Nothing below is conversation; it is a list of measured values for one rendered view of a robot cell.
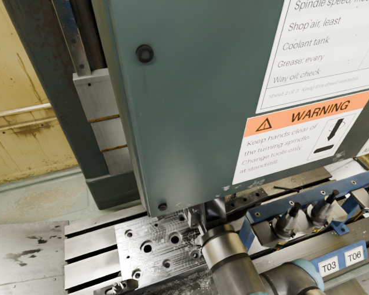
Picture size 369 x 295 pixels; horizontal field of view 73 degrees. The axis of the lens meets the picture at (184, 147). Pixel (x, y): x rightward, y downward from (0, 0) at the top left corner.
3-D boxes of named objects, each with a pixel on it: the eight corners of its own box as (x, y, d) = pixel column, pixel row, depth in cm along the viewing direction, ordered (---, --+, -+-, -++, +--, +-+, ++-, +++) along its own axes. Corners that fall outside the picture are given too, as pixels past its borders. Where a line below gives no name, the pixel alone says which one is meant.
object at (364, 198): (381, 207, 70) (382, 206, 70) (366, 213, 69) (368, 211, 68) (361, 188, 75) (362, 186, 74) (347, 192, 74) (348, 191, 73)
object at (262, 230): (281, 244, 63) (282, 243, 62) (263, 251, 62) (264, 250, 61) (266, 220, 67) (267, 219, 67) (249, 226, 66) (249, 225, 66)
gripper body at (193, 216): (180, 206, 58) (199, 256, 50) (180, 185, 52) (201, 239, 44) (210, 197, 60) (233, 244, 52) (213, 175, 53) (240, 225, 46)
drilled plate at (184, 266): (211, 266, 85) (213, 261, 81) (127, 298, 78) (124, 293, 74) (189, 209, 100) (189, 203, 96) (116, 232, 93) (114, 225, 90)
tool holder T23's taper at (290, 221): (285, 215, 67) (293, 201, 62) (297, 229, 64) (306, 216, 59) (272, 222, 65) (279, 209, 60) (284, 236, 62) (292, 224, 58)
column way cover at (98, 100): (203, 154, 126) (210, 58, 89) (108, 178, 116) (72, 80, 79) (199, 148, 130) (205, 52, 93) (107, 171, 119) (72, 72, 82)
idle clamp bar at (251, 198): (265, 204, 106) (269, 196, 102) (211, 227, 99) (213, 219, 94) (258, 195, 109) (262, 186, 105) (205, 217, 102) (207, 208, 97)
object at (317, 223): (320, 206, 71) (324, 202, 69) (333, 226, 67) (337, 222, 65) (300, 210, 71) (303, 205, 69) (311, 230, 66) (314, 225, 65)
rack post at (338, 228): (349, 232, 97) (395, 188, 76) (338, 236, 96) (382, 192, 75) (331, 211, 104) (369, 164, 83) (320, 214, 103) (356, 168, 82)
